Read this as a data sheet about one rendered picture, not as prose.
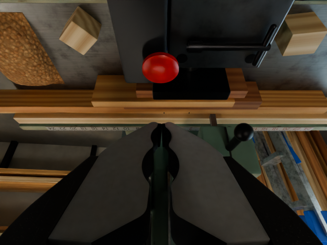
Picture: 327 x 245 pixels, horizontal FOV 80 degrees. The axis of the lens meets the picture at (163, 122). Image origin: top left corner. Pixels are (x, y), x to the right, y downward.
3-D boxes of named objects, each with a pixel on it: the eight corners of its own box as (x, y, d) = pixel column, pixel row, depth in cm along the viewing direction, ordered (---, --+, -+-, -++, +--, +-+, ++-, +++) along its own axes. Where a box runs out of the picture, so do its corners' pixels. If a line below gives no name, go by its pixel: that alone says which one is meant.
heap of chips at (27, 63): (22, 12, 24) (12, 25, 23) (64, 83, 35) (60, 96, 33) (-48, 11, 24) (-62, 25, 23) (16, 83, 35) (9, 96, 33)
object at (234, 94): (241, 67, 32) (248, 91, 29) (238, 75, 33) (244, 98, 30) (137, 66, 31) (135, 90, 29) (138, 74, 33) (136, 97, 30)
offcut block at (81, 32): (88, 40, 27) (83, 55, 26) (65, 24, 25) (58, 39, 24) (101, 24, 25) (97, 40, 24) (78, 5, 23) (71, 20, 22)
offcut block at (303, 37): (314, 11, 24) (329, 30, 22) (302, 34, 27) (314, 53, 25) (281, 14, 24) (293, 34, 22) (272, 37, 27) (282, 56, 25)
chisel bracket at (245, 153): (247, 115, 28) (263, 174, 24) (222, 154, 40) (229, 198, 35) (195, 115, 28) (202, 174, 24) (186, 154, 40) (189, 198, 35)
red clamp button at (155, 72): (179, 49, 15) (180, 58, 15) (177, 77, 18) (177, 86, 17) (140, 49, 15) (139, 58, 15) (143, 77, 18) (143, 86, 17)
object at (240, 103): (256, 81, 34) (263, 101, 32) (251, 89, 36) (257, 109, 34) (124, 80, 34) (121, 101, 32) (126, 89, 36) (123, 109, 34)
